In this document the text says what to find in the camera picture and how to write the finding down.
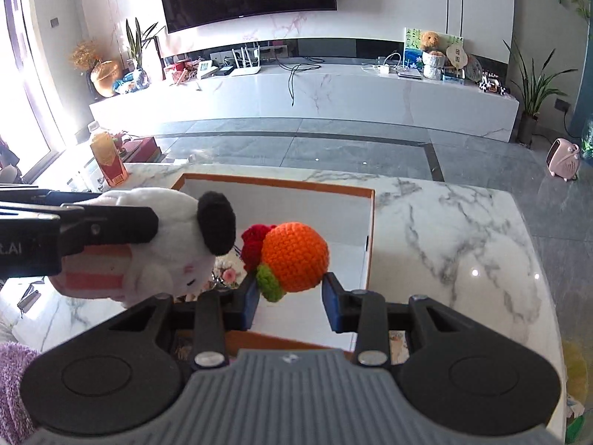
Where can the white picture frame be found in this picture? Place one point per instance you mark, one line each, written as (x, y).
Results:
(206, 68)

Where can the red and gold packet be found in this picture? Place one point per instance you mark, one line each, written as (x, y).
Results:
(109, 162)

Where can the white plush toy black ears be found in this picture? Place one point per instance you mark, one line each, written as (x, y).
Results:
(171, 245)

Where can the white router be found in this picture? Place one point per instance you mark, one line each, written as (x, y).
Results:
(245, 70)

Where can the pink crochet flower bouquet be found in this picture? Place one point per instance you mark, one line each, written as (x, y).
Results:
(228, 276)

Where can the black and white toy car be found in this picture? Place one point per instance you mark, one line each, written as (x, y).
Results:
(490, 85)

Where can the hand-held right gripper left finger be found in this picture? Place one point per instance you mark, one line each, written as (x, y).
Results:
(250, 303)

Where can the white power strip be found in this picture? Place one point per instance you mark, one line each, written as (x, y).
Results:
(382, 69)

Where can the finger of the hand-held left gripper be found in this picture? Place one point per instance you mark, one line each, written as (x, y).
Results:
(116, 225)
(69, 197)

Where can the pink fan heater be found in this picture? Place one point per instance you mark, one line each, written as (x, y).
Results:
(563, 160)

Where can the golden vase with dried flowers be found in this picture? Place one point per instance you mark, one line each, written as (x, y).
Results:
(105, 79)

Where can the red crochet flower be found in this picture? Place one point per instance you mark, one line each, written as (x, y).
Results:
(252, 241)

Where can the red box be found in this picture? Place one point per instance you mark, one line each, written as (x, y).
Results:
(143, 150)

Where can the plant in blue-white vase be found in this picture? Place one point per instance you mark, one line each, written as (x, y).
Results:
(139, 76)

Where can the purple fluffy cloth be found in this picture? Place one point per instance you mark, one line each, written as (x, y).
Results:
(16, 389)

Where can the brown teddy bear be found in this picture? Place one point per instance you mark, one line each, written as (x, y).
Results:
(431, 41)

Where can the green and blue painting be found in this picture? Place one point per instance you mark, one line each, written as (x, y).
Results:
(412, 48)

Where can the orange crochet fruit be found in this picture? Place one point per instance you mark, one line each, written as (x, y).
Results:
(294, 255)

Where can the green plant in grey pot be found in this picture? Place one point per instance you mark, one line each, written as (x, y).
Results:
(528, 125)

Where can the orange cardboard box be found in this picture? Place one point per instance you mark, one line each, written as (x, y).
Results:
(278, 204)

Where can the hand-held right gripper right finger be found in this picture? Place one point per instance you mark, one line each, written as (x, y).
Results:
(331, 303)

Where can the decorative plate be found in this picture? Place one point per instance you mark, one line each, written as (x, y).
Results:
(475, 69)

